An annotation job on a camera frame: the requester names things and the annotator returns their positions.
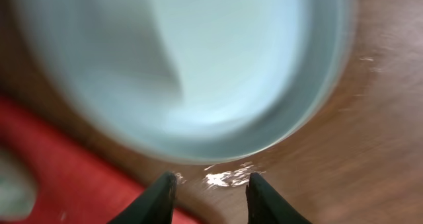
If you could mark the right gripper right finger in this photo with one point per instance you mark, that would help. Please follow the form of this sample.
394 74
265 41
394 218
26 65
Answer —
266 206

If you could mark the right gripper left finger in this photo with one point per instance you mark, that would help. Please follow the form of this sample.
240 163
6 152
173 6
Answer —
154 206

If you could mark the pale green plate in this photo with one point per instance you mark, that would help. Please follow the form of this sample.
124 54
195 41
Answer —
18 188

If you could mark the light blue plate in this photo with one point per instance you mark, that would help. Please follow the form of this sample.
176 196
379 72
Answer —
191 81

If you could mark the red plastic tray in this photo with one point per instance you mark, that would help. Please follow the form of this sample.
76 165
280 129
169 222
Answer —
74 186

